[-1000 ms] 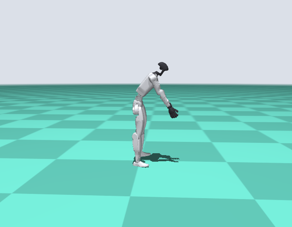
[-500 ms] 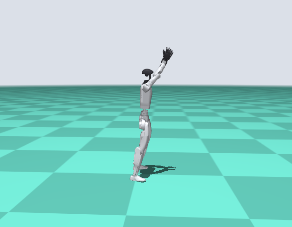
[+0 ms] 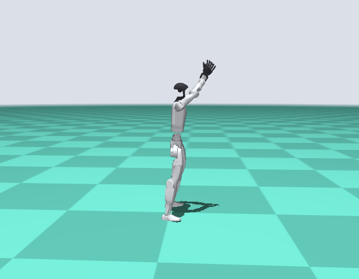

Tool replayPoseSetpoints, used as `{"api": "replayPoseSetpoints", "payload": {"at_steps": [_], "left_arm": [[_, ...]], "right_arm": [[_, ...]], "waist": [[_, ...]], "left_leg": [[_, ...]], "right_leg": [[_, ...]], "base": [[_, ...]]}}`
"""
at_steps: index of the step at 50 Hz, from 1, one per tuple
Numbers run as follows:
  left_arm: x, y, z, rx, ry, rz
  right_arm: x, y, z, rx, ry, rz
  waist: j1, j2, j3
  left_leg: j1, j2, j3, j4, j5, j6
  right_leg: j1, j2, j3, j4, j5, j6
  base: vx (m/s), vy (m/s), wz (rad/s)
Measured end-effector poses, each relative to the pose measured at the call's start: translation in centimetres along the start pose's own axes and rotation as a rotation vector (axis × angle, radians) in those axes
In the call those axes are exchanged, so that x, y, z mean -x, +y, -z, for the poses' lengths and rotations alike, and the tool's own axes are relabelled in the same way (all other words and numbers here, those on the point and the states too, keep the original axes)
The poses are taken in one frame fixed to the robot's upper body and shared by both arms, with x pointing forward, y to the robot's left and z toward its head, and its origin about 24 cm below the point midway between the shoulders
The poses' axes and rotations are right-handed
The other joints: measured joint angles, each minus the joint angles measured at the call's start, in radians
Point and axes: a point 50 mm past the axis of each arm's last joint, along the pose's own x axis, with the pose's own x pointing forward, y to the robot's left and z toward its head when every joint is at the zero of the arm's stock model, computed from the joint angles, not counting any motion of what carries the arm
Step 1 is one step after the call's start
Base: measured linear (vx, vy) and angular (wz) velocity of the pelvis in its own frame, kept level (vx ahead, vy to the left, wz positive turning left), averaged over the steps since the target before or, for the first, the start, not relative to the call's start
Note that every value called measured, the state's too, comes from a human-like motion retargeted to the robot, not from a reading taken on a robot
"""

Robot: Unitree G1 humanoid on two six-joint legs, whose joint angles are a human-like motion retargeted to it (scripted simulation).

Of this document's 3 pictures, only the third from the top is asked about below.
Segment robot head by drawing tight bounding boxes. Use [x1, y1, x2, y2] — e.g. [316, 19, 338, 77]
[174, 83, 188, 102]

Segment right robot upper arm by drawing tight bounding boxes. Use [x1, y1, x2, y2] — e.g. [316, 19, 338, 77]
[174, 90, 199, 112]

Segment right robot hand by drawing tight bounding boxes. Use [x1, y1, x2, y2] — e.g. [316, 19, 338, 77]
[200, 60, 214, 78]

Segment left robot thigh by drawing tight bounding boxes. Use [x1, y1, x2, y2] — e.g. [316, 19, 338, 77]
[171, 144, 186, 178]

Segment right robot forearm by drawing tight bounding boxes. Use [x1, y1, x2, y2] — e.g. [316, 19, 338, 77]
[191, 75, 206, 94]

